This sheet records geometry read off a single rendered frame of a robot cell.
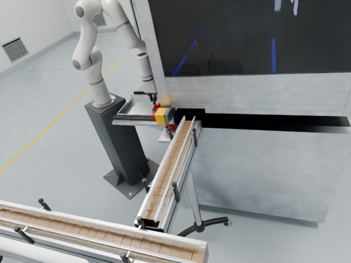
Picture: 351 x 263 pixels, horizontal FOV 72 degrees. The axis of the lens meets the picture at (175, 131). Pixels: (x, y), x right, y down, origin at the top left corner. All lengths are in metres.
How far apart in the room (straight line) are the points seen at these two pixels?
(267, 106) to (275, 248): 1.06
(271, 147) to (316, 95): 0.38
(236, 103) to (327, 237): 1.21
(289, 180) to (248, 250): 0.59
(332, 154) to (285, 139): 0.25
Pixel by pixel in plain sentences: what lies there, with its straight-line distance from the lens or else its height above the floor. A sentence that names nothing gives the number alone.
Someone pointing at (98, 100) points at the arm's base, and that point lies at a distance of 1.98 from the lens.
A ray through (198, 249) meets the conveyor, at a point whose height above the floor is 0.93.
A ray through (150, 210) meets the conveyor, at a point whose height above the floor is 0.93.
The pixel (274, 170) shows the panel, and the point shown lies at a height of 0.57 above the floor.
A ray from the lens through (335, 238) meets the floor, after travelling 2.11.
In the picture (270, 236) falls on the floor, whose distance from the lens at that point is 2.02.
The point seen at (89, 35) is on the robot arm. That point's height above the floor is 1.39.
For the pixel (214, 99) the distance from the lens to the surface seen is 1.32.
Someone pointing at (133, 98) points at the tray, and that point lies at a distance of 1.90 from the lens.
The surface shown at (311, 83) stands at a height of 1.16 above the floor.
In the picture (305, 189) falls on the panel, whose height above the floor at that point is 0.43.
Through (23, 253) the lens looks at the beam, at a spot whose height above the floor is 0.55.
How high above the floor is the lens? 1.76
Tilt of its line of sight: 37 degrees down
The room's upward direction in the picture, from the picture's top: 12 degrees counter-clockwise
